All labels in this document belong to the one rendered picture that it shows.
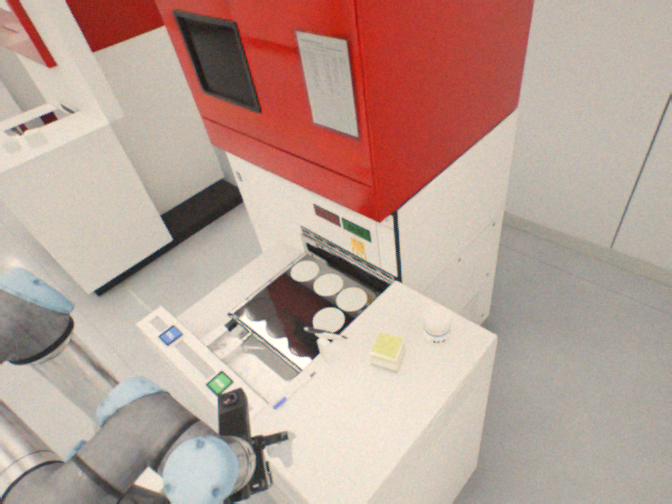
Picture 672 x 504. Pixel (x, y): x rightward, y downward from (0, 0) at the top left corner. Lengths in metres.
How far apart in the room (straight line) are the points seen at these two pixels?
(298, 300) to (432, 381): 0.54
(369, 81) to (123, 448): 0.78
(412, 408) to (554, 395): 1.28
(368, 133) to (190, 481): 0.77
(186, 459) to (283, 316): 0.92
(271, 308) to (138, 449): 0.93
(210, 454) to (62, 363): 0.48
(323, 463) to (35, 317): 0.65
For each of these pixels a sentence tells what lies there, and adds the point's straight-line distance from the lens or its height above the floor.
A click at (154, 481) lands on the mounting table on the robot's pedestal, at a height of 0.82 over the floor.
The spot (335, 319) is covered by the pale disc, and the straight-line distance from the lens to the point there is 1.40.
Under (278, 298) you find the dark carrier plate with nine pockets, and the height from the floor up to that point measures 0.90.
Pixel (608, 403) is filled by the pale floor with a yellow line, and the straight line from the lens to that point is 2.40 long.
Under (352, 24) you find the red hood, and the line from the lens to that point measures 0.97.
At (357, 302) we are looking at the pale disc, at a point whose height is 0.90.
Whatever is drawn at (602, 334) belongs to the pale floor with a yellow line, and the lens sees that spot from 2.62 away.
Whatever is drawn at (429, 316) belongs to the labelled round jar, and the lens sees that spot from 1.18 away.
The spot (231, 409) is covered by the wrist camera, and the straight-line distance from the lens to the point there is 0.79.
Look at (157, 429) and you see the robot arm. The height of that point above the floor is 1.50.
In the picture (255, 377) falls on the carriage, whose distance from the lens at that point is 1.37.
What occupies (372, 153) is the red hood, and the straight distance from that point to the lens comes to 1.08.
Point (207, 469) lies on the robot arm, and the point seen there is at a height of 1.50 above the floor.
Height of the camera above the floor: 1.99
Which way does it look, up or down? 44 degrees down
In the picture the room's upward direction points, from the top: 11 degrees counter-clockwise
